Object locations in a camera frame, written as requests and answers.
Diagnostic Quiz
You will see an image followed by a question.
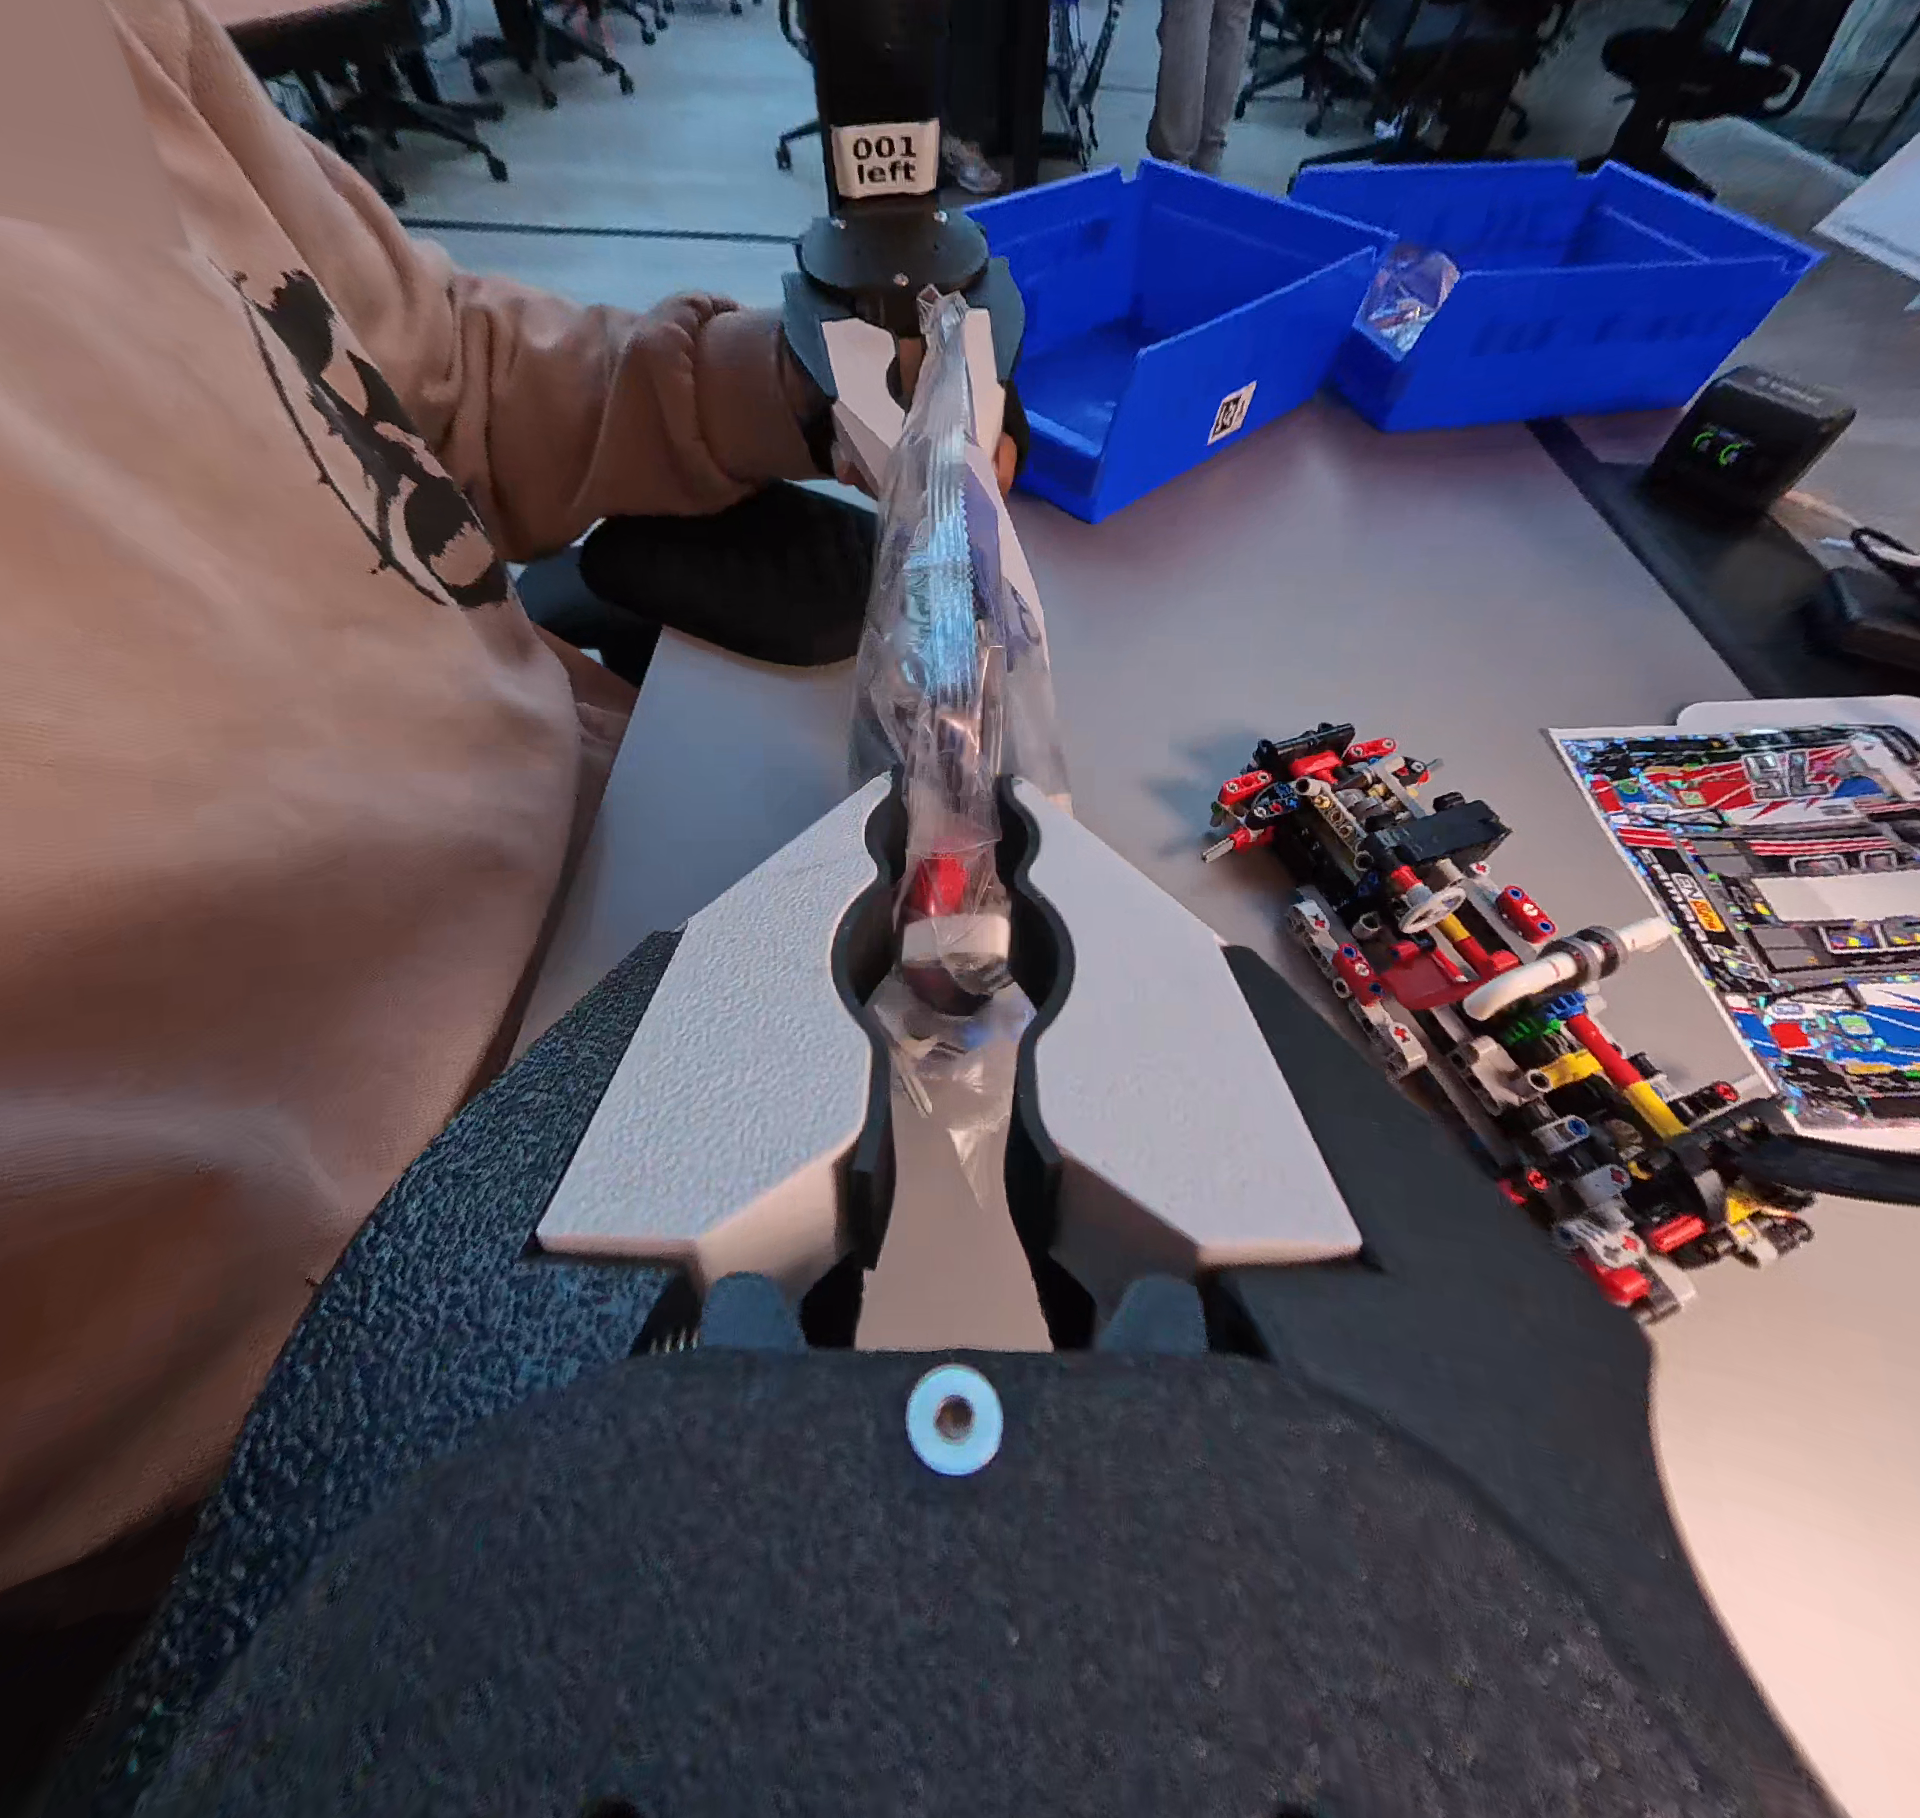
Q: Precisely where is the clear plastic wrap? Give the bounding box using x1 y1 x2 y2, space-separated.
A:
1361 246 1461 355

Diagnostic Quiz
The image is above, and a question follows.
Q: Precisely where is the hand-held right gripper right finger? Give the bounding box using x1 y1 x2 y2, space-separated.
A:
1000 774 1365 1314

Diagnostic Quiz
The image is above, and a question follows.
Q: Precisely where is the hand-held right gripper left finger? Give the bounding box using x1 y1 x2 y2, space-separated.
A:
534 771 901 1290

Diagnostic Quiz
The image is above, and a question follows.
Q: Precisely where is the group of black office chairs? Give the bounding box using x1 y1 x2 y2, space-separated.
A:
269 0 768 204

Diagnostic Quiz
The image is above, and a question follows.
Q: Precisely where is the clear bag of lego parts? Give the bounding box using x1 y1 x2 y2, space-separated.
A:
845 287 1071 1207

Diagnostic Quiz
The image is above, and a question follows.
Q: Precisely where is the holographic sticker sheet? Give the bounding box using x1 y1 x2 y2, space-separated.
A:
1552 714 1920 1131

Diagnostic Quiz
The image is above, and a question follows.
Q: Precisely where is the red lego seat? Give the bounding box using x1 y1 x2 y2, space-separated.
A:
1379 940 1477 1011

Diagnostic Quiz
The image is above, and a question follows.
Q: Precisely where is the blue bin with white tag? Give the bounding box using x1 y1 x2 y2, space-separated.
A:
959 158 1399 527

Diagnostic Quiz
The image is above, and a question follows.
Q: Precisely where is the lego car chassis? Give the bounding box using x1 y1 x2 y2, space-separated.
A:
1199 720 1813 1329

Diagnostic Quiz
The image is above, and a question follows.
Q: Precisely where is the black power adapter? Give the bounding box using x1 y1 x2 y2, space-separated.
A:
1802 554 1920 673

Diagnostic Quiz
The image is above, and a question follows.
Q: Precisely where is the black power bank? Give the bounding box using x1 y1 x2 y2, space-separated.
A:
1651 367 1860 517

